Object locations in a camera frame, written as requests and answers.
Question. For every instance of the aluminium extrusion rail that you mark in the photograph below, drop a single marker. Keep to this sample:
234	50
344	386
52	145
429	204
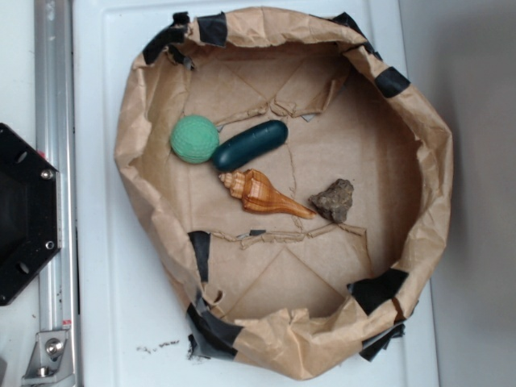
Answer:
54	118

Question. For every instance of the metal corner bracket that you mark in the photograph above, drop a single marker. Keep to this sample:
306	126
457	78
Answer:
51	362

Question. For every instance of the brown paper bag bin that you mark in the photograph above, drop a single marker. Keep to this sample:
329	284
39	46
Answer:
297	296

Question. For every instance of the green foam golf ball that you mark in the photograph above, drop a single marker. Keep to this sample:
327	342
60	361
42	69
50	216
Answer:
194	139

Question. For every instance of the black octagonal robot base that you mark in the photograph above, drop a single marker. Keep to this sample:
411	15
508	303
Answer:
29	214

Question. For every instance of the orange conch seashell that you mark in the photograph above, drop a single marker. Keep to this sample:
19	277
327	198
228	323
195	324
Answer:
258	195

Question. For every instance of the dark green plastic pickle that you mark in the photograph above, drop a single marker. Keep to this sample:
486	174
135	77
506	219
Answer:
249	144

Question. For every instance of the grey brown rock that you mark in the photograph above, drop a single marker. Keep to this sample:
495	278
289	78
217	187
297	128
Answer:
334	202

